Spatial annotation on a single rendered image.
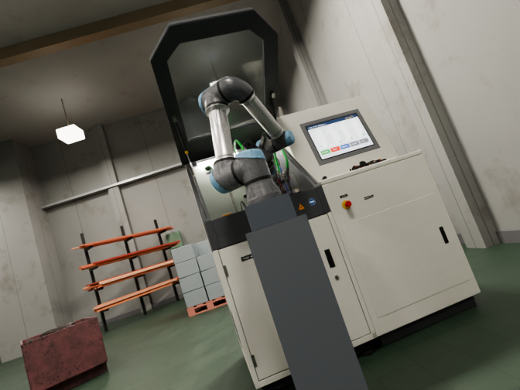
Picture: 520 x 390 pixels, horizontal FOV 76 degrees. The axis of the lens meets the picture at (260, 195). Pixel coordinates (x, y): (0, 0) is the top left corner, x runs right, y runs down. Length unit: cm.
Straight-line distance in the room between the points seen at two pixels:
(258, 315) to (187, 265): 391
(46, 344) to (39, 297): 638
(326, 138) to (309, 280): 133
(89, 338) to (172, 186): 660
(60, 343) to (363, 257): 309
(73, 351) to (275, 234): 313
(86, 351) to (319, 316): 313
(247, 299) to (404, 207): 106
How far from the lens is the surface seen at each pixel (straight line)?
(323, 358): 131
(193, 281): 567
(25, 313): 1061
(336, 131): 242
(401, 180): 216
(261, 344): 186
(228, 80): 159
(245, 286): 181
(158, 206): 1005
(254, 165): 133
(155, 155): 1038
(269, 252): 123
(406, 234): 212
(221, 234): 180
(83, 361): 409
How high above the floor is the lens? 75
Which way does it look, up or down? 8 degrees up
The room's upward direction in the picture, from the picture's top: 19 degrees counter-clockwise
